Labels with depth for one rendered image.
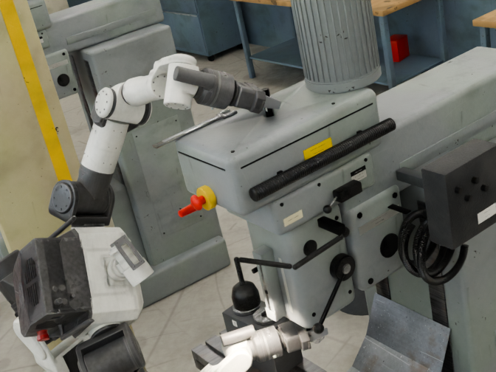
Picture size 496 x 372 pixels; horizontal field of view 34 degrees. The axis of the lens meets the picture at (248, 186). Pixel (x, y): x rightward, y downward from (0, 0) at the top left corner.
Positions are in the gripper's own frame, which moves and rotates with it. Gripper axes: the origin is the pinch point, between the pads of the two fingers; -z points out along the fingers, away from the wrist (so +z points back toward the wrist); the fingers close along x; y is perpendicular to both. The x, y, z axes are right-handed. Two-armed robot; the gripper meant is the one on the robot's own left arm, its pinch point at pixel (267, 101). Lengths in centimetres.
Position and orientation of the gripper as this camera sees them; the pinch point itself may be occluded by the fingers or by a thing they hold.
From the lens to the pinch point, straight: 204.6
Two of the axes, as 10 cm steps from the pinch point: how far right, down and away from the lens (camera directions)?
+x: 3.4, 3.4, -8.8
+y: 2.9, -9.2, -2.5
